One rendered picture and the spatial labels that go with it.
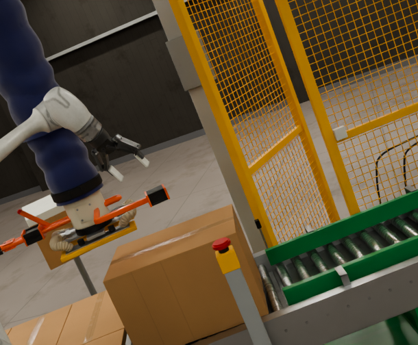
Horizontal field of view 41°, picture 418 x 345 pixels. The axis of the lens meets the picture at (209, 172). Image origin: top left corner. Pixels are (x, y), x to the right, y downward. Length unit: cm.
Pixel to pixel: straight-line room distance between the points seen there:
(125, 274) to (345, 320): 92
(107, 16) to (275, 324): 901
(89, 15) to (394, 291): 926
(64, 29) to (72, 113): 928
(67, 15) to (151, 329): 914
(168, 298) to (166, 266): 15
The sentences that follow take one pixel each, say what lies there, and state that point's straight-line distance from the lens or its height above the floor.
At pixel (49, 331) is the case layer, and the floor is 54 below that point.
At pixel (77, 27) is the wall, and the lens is 1110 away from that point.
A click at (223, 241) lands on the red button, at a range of 200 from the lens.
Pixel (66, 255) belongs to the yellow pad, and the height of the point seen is 111.
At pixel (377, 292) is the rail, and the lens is 240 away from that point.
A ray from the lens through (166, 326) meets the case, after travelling 249.
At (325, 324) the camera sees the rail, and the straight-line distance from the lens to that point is 240.
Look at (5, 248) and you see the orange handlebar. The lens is 255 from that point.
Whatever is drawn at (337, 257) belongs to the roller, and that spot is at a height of 55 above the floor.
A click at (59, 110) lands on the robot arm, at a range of 195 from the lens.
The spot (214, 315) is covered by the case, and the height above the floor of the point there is 63.
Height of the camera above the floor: 173
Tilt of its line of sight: 13 degrees down
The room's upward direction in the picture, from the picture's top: 22 degrees counter-clockwise
